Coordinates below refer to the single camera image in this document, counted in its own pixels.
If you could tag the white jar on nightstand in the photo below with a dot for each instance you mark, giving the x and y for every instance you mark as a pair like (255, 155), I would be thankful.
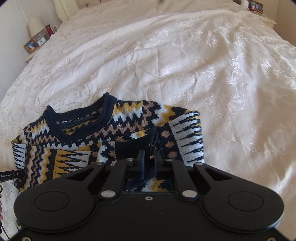
(244, 3)

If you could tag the brown photo frame right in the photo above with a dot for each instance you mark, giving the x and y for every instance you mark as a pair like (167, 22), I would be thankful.
(255, 6)

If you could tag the wooden photo frame left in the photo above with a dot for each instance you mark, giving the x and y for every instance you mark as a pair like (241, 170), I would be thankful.
(31, 46)

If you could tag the cream left nightstand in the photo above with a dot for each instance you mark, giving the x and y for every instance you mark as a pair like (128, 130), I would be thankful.
(31, 56)

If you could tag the left white table lamp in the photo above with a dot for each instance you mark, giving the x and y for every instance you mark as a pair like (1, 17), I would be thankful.
(35, 26)

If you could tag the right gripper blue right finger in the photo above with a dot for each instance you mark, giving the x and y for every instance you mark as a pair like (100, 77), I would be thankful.
(158, 161)

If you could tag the navy yellow patterned knit sweater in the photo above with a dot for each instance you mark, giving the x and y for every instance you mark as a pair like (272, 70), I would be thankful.
(109, 130)

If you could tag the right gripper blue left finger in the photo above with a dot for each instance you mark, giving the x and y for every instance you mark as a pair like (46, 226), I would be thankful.
(140, 163)

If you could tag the white floral duvet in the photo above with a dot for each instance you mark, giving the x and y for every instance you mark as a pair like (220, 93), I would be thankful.
(209, 56)

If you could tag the cream right nightstand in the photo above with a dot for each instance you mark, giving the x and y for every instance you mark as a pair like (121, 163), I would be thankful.
(269, 12)

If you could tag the small white alarm clock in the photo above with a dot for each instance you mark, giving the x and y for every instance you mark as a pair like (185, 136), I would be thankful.
(42, 40)

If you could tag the cream nightstand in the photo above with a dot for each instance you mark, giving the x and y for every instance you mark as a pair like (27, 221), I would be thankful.
(31, 56)
(269, 12)

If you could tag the red bottle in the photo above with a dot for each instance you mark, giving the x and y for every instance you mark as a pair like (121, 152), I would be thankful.
(49, 30)

